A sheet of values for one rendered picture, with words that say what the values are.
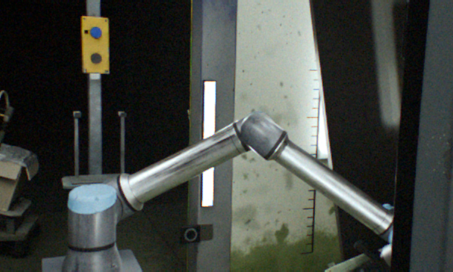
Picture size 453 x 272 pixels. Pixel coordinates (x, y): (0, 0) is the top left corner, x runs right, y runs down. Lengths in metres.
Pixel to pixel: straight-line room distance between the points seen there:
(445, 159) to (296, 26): 2.14
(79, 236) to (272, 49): 1.39
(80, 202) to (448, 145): 1.30
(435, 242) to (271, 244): 2.19
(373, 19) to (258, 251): 1.31
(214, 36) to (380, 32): 0.77
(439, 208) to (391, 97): 1.78
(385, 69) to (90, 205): 1.37
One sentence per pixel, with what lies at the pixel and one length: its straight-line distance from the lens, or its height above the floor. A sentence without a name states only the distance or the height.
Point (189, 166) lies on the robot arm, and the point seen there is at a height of 0.98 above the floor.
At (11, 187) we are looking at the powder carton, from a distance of 3.78.
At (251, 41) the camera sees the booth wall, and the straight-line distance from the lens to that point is 2.54.
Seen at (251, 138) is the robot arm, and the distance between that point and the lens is 1.62.
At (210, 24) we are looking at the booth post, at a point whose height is 1.54.
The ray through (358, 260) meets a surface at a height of 0.58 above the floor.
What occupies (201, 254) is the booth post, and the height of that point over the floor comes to 0.40.
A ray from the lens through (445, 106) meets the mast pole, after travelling 0.56.
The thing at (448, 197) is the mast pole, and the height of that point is 1.18.
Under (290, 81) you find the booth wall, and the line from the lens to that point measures 2.63.
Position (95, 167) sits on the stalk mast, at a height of 0.83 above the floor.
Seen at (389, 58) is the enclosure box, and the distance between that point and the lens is 2.30.
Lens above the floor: 1.30
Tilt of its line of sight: 7 degrees down
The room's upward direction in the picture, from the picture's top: 2 degrees clockwise
